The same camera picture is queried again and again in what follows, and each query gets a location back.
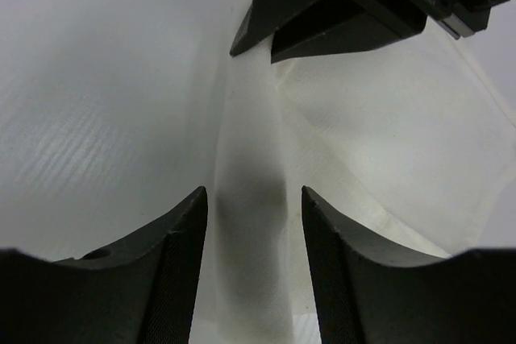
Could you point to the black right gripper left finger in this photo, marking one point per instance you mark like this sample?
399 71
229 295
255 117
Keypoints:
139 289

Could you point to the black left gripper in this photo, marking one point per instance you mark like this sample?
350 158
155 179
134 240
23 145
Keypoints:
379 23

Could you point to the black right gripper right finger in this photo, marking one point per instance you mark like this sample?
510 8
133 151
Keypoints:
369 289

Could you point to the white cloth napkin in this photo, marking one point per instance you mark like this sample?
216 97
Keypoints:
412 141

